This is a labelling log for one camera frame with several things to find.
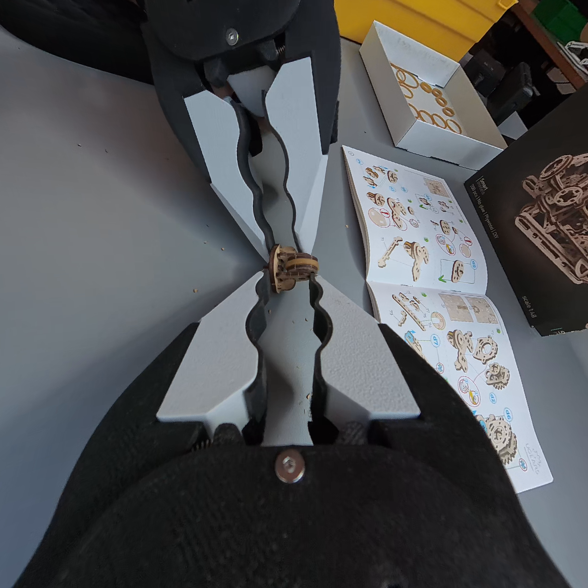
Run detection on group of wooden rings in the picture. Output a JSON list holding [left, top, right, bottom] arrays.
[[393, 63, 467, 135]]

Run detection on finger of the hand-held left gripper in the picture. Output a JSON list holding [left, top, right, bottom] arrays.
[[183, 89, 276, 260], [263, 56, 328, 258]]

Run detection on small wooden gear assembly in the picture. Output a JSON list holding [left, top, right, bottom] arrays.
[[266, 244, 320, 295]]

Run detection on white cardboard tray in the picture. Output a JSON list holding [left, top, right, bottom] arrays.
[[359, 20, 508, 167]]

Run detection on nested yellow plastic bins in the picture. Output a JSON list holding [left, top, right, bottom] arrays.
[[333, 0, 520, 62]]

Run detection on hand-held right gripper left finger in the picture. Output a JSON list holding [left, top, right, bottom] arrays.
[[156, 271, 269, 445]]

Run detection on green plastic bin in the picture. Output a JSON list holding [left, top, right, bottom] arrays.
[[537, 0, 588, 40]]

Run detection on black product box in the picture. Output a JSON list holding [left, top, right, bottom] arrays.
[[464, 85, 588, 337]]

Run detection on grey desk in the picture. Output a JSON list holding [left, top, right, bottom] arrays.
[[0, 23, 588, 588]]

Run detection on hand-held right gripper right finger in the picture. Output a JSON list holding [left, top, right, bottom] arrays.
[[307, 275, 422, 444]]

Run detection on black device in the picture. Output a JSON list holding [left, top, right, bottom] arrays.
[[462, 51, 536, 125]]

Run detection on white instruction booklet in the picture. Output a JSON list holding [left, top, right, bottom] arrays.
[[342, 145, 554, 494]]

